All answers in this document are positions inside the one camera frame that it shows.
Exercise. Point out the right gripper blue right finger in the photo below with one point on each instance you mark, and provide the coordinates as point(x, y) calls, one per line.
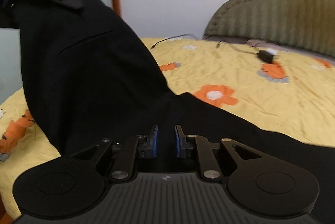
point(180, 141)

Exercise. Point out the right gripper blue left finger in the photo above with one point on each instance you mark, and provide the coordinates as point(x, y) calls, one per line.
point(152, 142)

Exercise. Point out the black pants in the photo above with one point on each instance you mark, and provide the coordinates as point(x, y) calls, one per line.
point(109, 93)

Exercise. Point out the yellow carrot print bedsheet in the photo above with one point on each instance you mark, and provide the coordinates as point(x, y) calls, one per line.
point(293, 96)

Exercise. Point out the black power adapter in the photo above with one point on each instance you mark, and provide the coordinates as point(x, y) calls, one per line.
point(265, 56)

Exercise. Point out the white plug charger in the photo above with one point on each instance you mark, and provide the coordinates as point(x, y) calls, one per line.
point(273, 52)

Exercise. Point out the olive upholstered headboard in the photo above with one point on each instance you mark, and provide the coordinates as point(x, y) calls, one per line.
point(304, 24)

